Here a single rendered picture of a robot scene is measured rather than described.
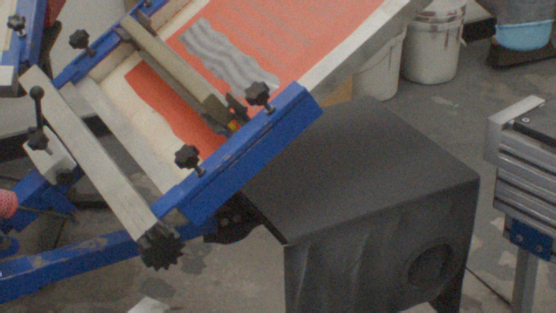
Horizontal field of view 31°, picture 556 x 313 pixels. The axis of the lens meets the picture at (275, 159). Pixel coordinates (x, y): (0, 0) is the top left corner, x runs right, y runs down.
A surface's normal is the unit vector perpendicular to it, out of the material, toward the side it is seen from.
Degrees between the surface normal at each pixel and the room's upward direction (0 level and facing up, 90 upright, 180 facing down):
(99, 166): 32
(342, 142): 0
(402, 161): 0
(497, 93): 0
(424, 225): 91
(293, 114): 90
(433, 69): 93
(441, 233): 92
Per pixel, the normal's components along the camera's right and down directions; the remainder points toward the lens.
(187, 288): -0.01, -0.86
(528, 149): -0.75, 0.35
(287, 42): -0.48, -0.59
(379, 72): 0.22, 0.54
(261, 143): 0.48, 0.44
